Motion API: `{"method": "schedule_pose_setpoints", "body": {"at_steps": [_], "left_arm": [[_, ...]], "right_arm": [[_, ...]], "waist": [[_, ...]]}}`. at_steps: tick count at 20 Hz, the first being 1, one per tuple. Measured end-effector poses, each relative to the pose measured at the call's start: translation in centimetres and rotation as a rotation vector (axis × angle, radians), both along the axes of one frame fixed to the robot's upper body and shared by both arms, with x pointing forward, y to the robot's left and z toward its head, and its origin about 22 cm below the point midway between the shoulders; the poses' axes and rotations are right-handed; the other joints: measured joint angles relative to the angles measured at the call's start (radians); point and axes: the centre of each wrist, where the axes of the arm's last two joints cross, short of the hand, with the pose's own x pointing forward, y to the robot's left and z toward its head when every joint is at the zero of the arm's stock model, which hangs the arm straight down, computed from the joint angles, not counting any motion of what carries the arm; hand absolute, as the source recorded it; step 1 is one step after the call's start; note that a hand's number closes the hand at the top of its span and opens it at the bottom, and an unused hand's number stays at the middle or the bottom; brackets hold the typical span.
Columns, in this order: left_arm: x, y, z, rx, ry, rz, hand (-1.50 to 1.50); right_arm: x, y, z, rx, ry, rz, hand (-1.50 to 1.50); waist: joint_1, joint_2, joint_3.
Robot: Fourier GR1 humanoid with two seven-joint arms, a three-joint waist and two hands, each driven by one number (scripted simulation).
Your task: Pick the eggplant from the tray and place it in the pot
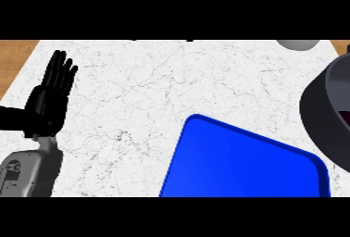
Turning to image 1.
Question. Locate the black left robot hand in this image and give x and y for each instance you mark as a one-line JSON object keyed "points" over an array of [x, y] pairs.
{"points": [[46, 102]]}

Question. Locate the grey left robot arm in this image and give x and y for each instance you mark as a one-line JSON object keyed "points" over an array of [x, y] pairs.
{"points": [[27, 172]]}

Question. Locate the blue tray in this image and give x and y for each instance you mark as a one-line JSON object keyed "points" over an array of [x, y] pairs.
{"points": [[241, 163]]}

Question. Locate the dark grey pot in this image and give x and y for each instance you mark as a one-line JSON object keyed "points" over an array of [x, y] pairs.
{"points": [[325, 108]]}

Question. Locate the grey rounded object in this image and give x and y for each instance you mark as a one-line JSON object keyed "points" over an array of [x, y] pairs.
{"points": [[297, 44]]}

